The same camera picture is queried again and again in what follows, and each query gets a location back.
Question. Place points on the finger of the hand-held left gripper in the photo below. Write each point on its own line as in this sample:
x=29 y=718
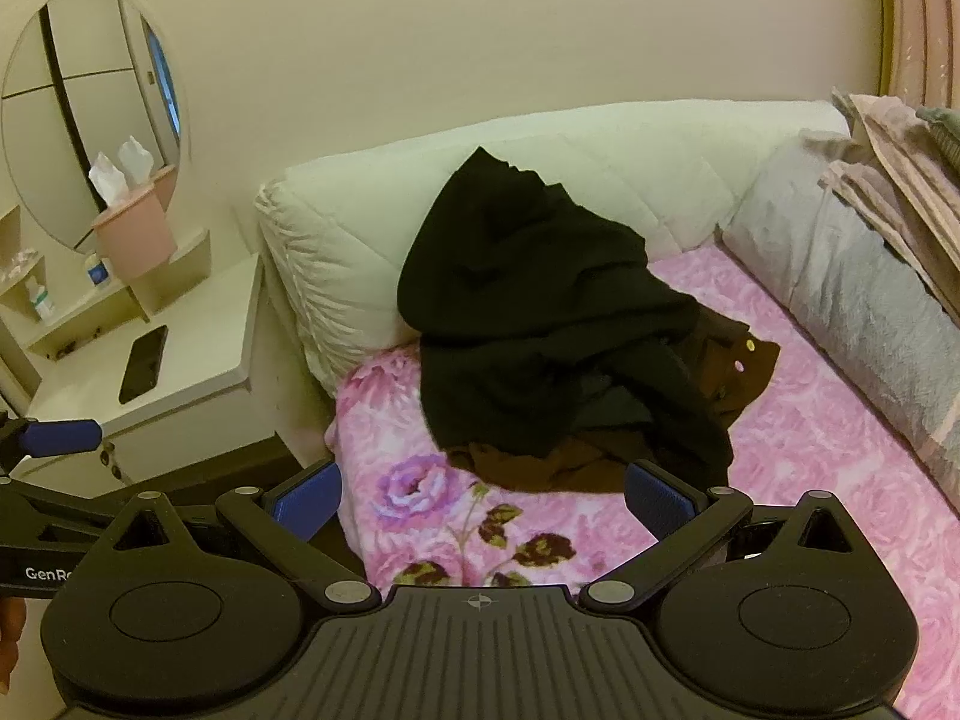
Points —
x=45 y=504
x=60 y=437

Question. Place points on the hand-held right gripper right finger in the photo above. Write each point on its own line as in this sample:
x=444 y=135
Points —
x=660 y=499

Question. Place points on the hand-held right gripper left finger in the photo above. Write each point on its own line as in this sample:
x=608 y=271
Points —
x=306 y=501

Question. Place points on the black garment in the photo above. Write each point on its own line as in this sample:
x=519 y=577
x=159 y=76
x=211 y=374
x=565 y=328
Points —
x=525 y=300

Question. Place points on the person's left hand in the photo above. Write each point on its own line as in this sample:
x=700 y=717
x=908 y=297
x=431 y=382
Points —
x=7 y=645

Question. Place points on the black smartphone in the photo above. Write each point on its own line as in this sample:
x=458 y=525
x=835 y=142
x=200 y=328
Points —
x=142 y=364

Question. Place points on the white pump bottle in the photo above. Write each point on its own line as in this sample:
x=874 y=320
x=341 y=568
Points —
x=41 y=304

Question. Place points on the pink floral bed sheet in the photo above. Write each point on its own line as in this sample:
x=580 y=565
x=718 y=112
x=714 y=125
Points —
x=787 y=450

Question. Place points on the brown garment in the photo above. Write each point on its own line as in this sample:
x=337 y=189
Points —
x=525 y=469

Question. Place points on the blue lid jar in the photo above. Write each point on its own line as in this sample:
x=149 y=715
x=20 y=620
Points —
x=97 y=274

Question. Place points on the white dressing table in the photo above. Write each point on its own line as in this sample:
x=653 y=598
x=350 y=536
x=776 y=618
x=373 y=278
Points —
x=202 y=330

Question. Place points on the pink tissue box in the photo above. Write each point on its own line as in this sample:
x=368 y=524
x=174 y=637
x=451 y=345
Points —
x=135 y=234

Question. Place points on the white tissue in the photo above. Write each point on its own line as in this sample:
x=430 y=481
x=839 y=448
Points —
x=109 y=180

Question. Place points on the white quilted cushion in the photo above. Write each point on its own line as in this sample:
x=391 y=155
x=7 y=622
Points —
x=337 y=240

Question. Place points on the folded plush blanket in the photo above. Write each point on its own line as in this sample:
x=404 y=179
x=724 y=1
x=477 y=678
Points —
x=847 y=300

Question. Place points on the folded pink quilt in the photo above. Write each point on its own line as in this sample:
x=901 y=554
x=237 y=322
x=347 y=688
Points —
x=900 y=165

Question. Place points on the grey green folded cloth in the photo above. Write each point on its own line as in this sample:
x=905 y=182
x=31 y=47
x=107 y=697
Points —
x=945 y=131

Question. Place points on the pink ribbed headboard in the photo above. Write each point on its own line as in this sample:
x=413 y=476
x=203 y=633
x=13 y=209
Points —
x=922 y=15

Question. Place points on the oval wall mirror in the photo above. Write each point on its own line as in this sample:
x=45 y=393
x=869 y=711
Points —
x=75 y=90

